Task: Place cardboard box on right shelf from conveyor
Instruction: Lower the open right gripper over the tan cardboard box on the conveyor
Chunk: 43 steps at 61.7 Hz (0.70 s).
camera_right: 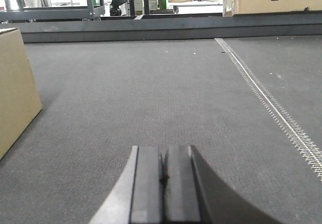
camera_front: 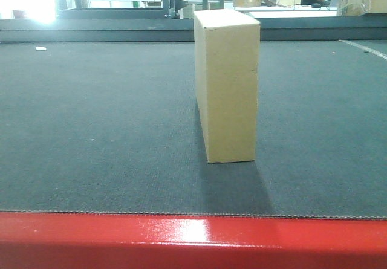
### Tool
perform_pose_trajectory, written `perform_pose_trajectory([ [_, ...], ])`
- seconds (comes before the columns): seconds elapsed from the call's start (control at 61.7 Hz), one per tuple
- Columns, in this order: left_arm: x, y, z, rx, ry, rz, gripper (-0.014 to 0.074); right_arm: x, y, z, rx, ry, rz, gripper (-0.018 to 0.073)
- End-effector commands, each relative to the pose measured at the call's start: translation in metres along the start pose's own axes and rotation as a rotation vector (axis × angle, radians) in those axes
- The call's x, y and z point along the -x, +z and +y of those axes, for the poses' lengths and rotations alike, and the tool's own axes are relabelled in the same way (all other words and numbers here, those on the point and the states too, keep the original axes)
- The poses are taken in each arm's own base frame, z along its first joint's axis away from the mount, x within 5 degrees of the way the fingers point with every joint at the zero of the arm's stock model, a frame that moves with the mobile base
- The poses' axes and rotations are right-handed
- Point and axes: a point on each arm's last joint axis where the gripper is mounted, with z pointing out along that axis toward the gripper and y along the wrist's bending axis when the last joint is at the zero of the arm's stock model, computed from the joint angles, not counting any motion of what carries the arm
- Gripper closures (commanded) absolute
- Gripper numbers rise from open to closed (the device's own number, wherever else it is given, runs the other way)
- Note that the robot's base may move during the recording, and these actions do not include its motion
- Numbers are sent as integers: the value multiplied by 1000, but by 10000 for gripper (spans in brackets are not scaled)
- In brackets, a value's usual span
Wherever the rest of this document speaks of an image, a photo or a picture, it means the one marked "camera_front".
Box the black metal frame stand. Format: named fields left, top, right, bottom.
left=59, top=0, right=211, bottom=19

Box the white work table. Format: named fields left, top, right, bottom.
left=234, top=5, right=337, bottom=19

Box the dark grey conveyor belt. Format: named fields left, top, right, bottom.
left=0, top=15, right=387, bottom=220

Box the red conveyor front frame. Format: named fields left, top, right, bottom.
left=1, top=212, right=386, bottom=268

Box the tall tan cardboard box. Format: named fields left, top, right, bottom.
left=193, top=9, right=261, bottom=163

